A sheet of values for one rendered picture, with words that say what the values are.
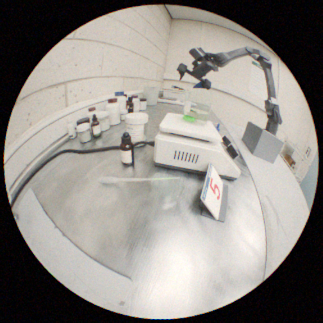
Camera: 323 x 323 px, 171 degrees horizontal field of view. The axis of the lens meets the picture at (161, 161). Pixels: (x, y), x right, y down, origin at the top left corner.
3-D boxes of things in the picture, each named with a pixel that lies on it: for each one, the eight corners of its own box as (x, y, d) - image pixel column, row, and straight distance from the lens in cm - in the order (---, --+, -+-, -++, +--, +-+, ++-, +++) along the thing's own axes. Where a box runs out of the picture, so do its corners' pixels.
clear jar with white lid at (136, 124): (129, 136, 36) (129, 111, 34) (148, 138, 35) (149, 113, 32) (123, 147, 31) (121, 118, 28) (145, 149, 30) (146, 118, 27)
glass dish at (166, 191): (166, 175, 23) (168, 166, 21) (188, 192, 21) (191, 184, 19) (143, 188, 20) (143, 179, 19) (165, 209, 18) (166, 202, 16)
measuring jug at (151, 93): (139, 102, 102) (140, 86, 101) (154, 102, 105) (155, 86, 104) (143, 106, 84) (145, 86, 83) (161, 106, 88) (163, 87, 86)
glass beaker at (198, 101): (207, 131, 24) (216, 91, 23) (177, 123, 24) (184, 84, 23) (206, 122, 31) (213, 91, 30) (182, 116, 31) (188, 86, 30)
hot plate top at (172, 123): (210, 124, 33) (211, 121, 33) (222, 144, 22) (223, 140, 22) (167, 115, 32) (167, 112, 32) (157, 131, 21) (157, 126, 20)
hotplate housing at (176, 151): (224, 152, 39) (232, 130, 36) (236, 182, 29) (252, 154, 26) (156, 138, 35) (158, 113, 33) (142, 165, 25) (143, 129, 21)
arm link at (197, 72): (218, 84, 57) (219, 77, 62) (184, 60, 52) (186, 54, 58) (207, 90, 62) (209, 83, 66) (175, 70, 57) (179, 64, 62)
